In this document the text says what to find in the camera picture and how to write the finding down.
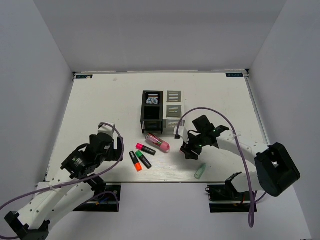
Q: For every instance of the blue corner label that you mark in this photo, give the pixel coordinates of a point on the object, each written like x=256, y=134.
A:
x=234, y=75
x=84, y=76

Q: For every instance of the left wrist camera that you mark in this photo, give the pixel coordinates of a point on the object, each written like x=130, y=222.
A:
x=107, y=128

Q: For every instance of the green transparent tube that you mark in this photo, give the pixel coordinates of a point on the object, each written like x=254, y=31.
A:
x=200, y=171

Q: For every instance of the black mesh organizer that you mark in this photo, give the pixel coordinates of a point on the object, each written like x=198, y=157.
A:
x=151, y=118

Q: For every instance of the left blue corner label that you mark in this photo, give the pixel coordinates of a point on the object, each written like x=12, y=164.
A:
x=84, y=76

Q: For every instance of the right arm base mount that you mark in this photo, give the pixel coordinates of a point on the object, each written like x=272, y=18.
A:
x=230, y=196

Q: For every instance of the green capped black highlighter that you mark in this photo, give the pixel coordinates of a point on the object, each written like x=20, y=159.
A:
x=143, y=159

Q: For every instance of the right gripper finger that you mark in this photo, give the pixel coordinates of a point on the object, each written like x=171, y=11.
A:
x=195, y=153
x=186, y=150

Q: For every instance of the right blue corner label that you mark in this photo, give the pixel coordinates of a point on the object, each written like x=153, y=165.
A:
x=234, y=75

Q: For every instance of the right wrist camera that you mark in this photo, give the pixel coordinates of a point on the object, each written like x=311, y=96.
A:
x=181, y=133

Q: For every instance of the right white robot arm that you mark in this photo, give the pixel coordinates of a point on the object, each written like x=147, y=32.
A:
x=274, y=171

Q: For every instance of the orange capped black highlighter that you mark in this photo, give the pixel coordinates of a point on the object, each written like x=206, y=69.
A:
x=135, y=161

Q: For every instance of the pink tube with pins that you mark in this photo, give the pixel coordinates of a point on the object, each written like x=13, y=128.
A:
x=158, y=142

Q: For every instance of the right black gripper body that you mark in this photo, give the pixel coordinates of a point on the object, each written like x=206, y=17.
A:
x=197, y=142

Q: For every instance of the blue glue jar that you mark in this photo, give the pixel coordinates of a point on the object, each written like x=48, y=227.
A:
x=152, y=101

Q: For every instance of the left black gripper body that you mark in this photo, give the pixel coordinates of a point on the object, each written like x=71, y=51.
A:
x=113, y=154

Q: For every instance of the white mesh organizer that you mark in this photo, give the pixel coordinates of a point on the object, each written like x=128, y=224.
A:
x=173, y=110

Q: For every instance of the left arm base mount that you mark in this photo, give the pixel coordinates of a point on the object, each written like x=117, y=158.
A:
x=106, y=200

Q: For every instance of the pink capped black highlighter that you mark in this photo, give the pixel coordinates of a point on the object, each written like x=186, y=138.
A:
x=145, y=149

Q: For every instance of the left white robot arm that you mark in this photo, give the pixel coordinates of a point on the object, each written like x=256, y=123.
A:
x=74, y=185

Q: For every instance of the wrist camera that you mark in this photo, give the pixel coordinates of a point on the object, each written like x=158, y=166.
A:
x=107, y=128
x=181, y=133

